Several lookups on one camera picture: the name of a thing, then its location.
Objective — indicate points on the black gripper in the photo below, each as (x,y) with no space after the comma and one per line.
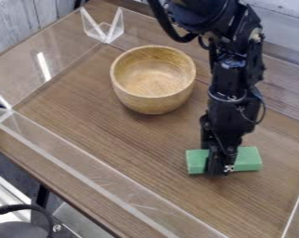
(231,118)

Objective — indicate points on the green rectangular block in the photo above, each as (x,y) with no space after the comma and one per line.
(249,161)

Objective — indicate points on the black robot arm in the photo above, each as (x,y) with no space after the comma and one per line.
(227,28)

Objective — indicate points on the brown wooden bowl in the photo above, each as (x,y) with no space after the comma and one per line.
(154,78)

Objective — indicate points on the clear acrylic front barrier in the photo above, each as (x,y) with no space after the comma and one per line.
(128,209)

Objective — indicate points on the black table leg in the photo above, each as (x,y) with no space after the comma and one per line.
(43,196)

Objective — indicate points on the clear acrylic corner bracket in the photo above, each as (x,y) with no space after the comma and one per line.
(104,32)

